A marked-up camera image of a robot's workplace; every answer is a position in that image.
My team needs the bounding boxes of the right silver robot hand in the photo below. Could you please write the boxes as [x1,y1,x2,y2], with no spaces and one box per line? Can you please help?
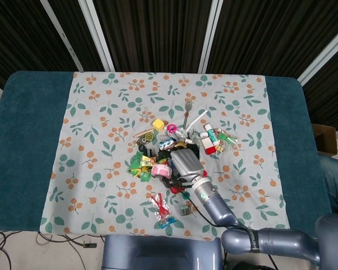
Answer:
[168,150,206,181]

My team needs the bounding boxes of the pink toy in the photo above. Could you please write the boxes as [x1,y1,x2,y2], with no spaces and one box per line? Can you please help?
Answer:
[152,164,173,179]

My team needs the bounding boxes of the white box with red cap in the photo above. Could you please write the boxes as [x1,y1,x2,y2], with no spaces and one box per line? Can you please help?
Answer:
[201,137,217,155]

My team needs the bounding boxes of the green white tube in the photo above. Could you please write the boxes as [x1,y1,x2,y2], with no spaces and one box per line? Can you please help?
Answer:
[204,124,221,147]

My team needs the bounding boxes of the yellow snack packet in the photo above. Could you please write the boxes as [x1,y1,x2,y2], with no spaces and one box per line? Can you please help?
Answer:
[140,155,157,167]

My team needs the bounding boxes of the white flat strip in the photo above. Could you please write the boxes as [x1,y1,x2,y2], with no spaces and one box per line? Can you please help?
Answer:
[185,110,209,133]

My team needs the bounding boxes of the red white candy wrapper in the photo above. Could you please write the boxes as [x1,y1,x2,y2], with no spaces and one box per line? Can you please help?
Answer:
[149,192,171,221]

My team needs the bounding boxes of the green pen set packet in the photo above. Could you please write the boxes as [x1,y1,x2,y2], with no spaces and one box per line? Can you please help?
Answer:
[217,130,239,145]

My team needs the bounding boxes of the yellow foam cube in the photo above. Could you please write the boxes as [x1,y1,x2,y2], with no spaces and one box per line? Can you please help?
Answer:
[152,118,166,132]

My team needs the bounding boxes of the green tea packet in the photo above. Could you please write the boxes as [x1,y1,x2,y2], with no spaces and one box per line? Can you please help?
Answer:
[129,151,148,177]

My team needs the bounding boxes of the wooden stick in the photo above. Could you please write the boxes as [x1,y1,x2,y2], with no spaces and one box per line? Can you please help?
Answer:
[133,128,154,138]

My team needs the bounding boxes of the blue candy wrapper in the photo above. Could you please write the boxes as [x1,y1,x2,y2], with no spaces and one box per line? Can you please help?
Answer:
[158,217,178,230]

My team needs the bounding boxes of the floral print tablecloth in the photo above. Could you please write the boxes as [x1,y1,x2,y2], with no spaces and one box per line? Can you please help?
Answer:
[39,71,291,240]

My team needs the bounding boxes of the blue-grey robot torso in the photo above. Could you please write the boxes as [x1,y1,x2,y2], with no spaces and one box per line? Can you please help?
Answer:
[101,234,224,270]

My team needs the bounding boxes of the brown cardboard box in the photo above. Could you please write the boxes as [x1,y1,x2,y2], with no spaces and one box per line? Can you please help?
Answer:
[310,123,337,157]

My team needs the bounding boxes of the blue jeans leg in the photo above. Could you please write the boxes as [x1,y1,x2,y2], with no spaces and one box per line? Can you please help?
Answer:
[317,154,338,215]

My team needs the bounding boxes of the teal velvet table cover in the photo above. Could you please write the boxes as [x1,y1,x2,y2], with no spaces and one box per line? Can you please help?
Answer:
[0,70,332,240]

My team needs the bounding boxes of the white metal frame post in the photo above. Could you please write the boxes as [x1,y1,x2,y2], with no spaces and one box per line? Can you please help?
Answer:
[40,0,84,72]
[78,0,115,72]
[198,0,224,74]
[297,22,338,85]

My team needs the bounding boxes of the black floor cables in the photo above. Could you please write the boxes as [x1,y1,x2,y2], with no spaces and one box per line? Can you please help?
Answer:
[0,230,104,270]

